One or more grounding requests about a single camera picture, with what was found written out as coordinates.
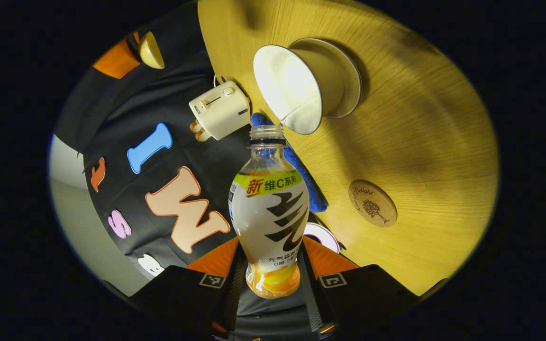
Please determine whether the round cork coaster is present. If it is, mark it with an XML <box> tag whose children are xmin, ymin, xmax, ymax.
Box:
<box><xmin>348</xmin><ymin>179</ymin><xmax>398</xmax><ymax>228</ymax></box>

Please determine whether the cream white toaster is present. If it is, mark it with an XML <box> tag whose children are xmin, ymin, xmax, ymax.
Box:
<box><xmin>189</xmin><ymin>81</ymin><xmax>251</xmax><ymax>141</ymax></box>

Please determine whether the black backdrop cloth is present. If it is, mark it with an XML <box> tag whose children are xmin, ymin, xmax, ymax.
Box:
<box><xmin>55</xmin><ymin>5</ymin><xmax>349</xmax><ymax>285</ymax></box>

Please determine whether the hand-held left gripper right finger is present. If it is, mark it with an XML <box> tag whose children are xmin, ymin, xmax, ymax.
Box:
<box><xmin>301</xmin><ymin>236</ymin><xmax>418</xmax><ymax>339</ymax></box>

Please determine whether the blue folded towel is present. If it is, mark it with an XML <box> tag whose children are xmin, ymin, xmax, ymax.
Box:
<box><xmin>250</xmin><ymin>112</ymin><xmax>329</xmax><ymax>213</ymax></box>

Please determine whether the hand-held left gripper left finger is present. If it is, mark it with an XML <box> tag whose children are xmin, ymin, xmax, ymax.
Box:
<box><xmin>128</xmin><ymin>237</ymin><xmax>247</xmax><ymax>339</ymax></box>

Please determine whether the clear water bottle orange label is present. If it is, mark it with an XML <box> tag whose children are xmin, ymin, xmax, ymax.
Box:
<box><xmin>228</xmin><ymin>124</ymin><xmax>310</xmax><ymax>299</ymax></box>

